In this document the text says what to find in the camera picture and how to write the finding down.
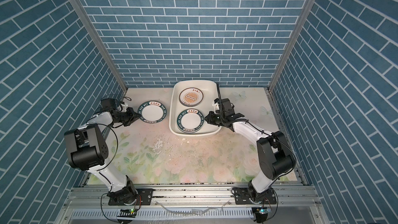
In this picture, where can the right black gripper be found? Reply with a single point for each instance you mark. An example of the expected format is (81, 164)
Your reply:
(211, 114)

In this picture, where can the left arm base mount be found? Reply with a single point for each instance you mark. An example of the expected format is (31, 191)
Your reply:
(124, 197)

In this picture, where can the green rim plate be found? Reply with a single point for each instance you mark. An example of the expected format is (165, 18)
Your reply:
(190, 120)
(152, 112)

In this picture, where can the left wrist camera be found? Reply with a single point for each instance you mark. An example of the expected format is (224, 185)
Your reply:
(120, 106)

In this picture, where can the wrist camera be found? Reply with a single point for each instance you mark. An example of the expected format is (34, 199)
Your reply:
(120, 106)
(216, 105)

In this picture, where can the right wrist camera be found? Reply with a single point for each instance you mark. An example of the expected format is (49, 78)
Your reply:
(216, 105)

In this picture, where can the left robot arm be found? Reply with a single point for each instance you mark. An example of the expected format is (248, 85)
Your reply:
(87, 150)

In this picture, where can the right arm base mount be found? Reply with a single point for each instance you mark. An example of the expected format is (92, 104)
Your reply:
(246, 196)

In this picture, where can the orange sunburst plate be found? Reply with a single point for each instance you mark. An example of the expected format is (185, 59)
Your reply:
(191, 97)

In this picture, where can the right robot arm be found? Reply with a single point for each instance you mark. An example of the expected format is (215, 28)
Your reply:
(275, 157)

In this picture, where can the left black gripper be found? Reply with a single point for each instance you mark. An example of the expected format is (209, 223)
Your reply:
(131, 116)

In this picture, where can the white plastic bin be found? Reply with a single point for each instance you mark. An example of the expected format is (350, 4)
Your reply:
(209, 89)

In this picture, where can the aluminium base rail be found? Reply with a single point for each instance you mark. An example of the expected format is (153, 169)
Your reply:
(190, 195)

